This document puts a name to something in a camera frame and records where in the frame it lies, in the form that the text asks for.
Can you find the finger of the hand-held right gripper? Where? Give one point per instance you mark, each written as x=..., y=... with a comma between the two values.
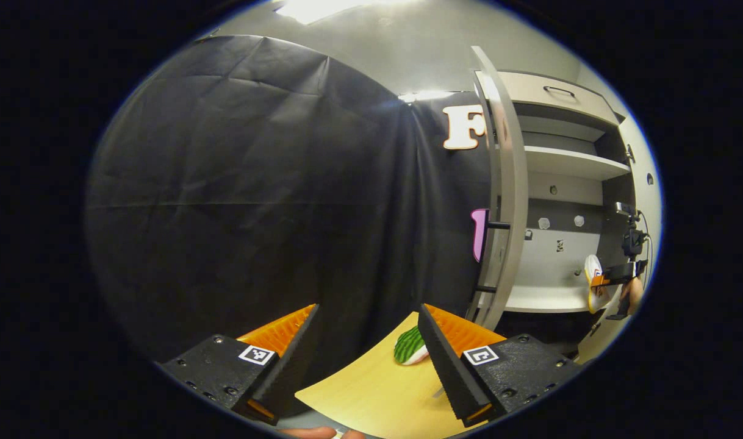
x=618, y=273

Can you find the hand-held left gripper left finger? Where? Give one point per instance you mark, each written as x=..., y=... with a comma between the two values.
x=292, y=360

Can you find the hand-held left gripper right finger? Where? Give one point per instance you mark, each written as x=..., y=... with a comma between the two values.
x=445, y=366

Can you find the white sneaker shoe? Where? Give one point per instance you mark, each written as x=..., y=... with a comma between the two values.
x=593, y=268

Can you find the white shoe cabinet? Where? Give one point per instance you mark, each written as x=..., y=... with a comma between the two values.
x=548, y=299

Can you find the white shoe cabinet door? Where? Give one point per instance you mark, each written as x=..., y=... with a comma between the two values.
x=512, y=183

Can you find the metal door hinge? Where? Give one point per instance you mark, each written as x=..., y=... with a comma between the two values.
x=630, y=153

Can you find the white cabinet shelf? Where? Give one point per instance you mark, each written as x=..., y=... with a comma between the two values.
x=567, y=161

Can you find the white cabinet drawer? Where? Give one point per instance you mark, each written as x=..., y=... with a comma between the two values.
x=530, y=91

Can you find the green striped toy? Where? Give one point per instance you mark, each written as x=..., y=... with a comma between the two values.
x=408, y=346

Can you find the black backdrop cloth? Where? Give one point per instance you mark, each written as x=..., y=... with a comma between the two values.
x=255, y=183

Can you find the ceiling light strip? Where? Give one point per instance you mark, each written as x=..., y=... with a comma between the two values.
x=323, y=9

